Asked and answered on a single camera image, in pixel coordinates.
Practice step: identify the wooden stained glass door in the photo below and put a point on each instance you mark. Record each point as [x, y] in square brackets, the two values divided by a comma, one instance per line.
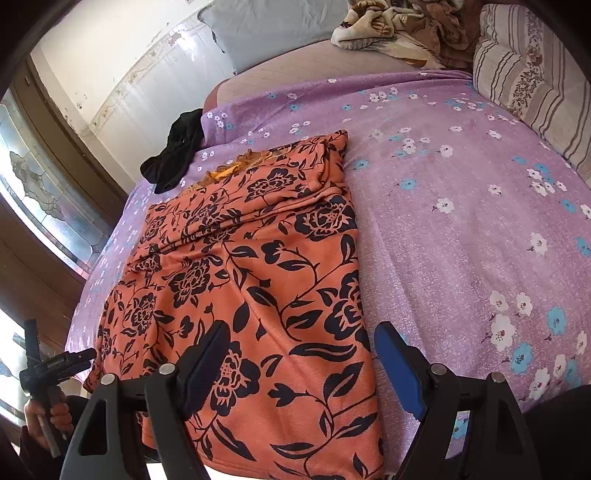
[41, 184]

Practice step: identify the grey pillow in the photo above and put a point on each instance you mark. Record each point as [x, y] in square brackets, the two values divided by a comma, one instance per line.
[268, 32]

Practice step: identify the orange black floral garment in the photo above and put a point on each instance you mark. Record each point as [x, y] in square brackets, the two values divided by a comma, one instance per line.
[258, 286]

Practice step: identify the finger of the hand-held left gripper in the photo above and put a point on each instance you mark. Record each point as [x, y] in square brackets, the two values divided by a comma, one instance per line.
[83, 357]

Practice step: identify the beige mattress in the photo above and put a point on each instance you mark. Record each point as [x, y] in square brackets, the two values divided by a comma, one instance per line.
[295, 69]

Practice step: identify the purple floral bed sheet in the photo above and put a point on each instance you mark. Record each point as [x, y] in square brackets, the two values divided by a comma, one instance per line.
[452, 240]

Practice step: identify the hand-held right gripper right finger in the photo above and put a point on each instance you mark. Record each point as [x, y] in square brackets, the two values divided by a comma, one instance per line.
[397, 364]

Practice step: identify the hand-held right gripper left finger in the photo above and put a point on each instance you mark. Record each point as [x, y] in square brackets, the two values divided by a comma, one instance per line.
[207, 367]

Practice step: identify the person's left hand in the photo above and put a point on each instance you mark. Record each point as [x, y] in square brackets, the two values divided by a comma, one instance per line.
[62, 417]

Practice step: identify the brown floral blanket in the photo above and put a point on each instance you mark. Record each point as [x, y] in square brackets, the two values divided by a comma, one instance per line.
[406, 27]

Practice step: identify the striped floral pillow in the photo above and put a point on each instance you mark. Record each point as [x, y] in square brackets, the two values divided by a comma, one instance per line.
[531, 78]

